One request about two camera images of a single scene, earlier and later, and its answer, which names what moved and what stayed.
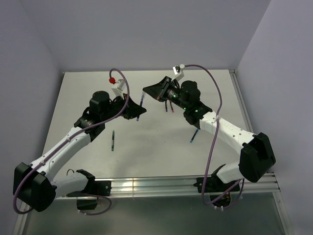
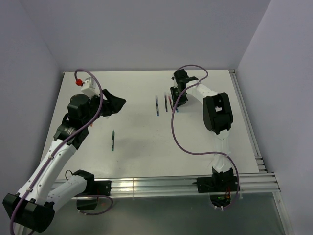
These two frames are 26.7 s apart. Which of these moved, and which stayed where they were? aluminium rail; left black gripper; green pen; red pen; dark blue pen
Moved: left black gripper; dark blue pen
Stayed: aluminium rail; green pen; red pen
